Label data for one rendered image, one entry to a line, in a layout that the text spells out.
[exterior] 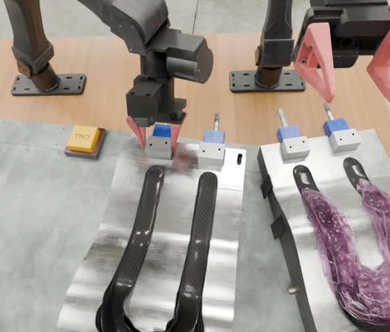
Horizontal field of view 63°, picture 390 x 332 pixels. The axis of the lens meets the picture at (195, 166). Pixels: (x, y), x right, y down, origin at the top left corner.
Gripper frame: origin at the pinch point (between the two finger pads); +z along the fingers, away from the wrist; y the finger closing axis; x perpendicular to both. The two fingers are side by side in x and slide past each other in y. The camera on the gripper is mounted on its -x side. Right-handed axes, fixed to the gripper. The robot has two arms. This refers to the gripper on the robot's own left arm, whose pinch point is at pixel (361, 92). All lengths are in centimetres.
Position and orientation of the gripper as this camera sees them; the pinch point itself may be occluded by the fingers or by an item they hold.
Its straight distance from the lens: 37.7
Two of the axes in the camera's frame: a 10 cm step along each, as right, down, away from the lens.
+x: 0.4, 4.5, 8.9
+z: -0.2, 8.9, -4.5
